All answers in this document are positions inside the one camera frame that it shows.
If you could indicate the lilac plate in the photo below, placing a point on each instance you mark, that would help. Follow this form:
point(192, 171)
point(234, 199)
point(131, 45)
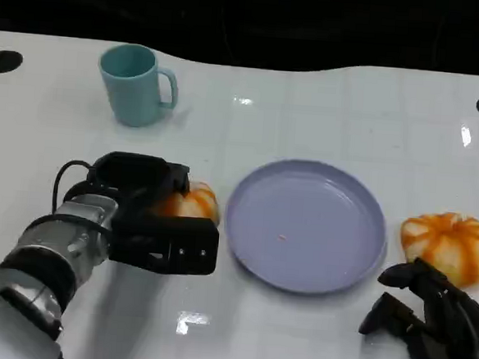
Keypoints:
point(302, 229)

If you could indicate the orange white toy bread roll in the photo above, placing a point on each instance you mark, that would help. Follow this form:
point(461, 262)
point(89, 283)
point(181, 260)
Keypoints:
point(444, 247)
point(192, 205)

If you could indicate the pale green mug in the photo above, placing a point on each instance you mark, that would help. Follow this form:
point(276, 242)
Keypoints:
point(132, 96)

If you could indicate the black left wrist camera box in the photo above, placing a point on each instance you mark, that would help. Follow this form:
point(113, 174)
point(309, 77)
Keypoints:
point(177, 245)

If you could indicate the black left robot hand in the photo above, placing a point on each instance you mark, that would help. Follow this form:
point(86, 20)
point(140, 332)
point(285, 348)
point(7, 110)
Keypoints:
point(133, 176)

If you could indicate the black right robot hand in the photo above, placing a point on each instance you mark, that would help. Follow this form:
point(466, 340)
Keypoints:
point(454, 338)

